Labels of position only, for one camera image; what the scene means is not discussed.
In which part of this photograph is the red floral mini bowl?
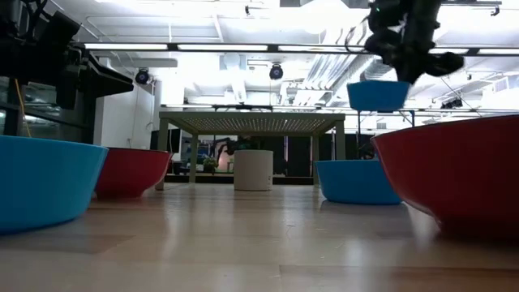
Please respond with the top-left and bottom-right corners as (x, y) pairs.
(370, 114), (519, 241)
(94, 147), (174, 200)

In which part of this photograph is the blue mini bowl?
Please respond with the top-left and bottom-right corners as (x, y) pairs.
(346, 79), (411, 114)
(0, 135), (109, 235)
(315, 159), (403, 205)

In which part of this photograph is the long ceiling light bar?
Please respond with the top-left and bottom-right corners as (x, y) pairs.
(83, 41), (519, 57)

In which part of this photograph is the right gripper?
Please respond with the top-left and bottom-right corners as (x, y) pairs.
(395, 0), (442, 85)

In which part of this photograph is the black monitor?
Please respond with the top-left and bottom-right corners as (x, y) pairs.
(149, 128), (182, 154)

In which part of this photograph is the black aluminium table frame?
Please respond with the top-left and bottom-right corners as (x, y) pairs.
(164, 173), (317, 186)

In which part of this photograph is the white cylinder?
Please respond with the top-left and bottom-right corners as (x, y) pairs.
(233, 149), (274, 192)

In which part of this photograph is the small potted plant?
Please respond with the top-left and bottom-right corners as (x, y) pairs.
(202, 156), (219, 174)

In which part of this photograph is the yellow hanging cable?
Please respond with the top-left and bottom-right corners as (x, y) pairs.
(14, 79), (32, 138)

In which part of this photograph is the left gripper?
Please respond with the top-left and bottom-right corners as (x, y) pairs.
(40, 11), (135, 98)

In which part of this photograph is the green perforated metal riser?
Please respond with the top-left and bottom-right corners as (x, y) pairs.
(156, 111), (347, 191)

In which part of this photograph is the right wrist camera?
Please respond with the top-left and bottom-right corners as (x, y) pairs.
(424, 51), (465, 79)

